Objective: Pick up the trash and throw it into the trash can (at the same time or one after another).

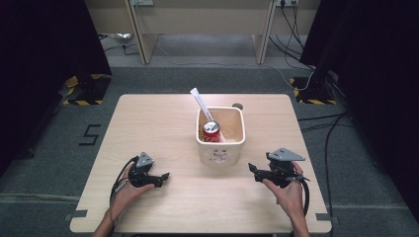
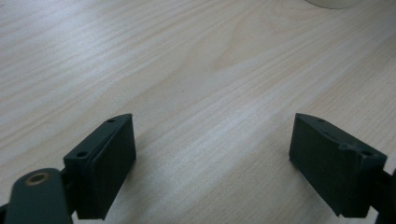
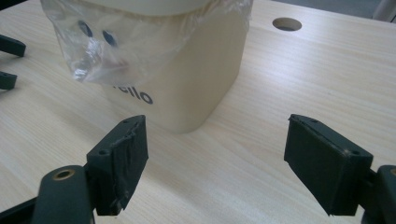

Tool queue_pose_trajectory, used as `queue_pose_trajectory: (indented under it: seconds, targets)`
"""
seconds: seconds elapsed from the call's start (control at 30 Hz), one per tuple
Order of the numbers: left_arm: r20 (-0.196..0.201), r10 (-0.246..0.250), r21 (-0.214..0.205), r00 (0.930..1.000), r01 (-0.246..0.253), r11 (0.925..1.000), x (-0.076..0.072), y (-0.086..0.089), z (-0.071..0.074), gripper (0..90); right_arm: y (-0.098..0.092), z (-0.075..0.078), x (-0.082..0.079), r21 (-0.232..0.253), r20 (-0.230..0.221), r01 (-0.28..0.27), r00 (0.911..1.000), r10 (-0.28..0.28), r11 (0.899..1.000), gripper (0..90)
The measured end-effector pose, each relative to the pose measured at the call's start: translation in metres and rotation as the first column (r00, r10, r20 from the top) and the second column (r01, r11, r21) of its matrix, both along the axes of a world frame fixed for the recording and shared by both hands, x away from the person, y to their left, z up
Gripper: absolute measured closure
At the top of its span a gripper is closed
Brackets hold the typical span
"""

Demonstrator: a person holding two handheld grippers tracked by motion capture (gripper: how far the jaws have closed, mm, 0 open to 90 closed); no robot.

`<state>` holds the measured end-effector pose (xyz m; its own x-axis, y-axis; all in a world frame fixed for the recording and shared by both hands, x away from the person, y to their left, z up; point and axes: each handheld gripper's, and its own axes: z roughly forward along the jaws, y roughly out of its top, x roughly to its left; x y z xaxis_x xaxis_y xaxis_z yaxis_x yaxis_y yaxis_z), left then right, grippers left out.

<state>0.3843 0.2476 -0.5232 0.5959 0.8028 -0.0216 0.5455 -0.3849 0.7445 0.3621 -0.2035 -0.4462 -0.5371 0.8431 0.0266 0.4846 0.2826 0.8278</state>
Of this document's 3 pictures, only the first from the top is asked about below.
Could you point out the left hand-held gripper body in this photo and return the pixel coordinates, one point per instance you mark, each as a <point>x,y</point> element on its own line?
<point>140,176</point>

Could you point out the red soda can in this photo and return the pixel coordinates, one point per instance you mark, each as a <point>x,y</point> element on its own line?
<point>211,133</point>

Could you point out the grey tape piece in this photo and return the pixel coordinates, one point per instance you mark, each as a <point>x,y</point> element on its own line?
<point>323,217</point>

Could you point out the person's left hand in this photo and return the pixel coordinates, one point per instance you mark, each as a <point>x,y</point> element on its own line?
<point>123,199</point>

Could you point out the cream square plastic bin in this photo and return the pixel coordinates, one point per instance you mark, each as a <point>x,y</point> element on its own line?
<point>220,154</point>

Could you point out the person's right hand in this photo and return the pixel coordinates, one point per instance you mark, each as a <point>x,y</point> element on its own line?
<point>291,197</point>

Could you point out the yellow-black striped stand base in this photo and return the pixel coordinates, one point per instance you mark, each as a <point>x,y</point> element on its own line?
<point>313,97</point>
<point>86,94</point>

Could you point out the black curtain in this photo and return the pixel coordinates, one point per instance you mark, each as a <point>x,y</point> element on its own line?
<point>378,65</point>
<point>42,65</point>

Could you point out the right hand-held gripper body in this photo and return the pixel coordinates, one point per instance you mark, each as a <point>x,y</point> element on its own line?
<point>281,173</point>

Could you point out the crumpled silver foil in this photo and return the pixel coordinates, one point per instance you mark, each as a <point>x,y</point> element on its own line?
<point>121,37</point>

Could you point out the white wall socket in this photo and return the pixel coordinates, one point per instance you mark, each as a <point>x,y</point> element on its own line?
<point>286,2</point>

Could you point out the light wooden desk panel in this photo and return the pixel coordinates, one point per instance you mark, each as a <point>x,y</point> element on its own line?
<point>263,36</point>
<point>141,36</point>

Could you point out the dark round knob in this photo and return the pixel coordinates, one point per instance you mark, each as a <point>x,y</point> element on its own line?
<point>237,106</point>

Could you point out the white paper-wrapped straw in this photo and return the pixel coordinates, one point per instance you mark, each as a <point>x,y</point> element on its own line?
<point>200,100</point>

